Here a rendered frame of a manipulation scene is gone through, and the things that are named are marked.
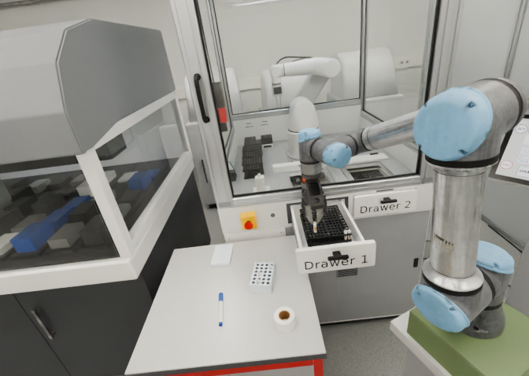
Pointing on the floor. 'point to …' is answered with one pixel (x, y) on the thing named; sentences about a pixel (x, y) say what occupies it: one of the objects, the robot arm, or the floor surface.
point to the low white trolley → (230, 317)
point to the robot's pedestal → (425, 367)
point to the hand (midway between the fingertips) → (315, 222)
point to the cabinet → (408, 248)
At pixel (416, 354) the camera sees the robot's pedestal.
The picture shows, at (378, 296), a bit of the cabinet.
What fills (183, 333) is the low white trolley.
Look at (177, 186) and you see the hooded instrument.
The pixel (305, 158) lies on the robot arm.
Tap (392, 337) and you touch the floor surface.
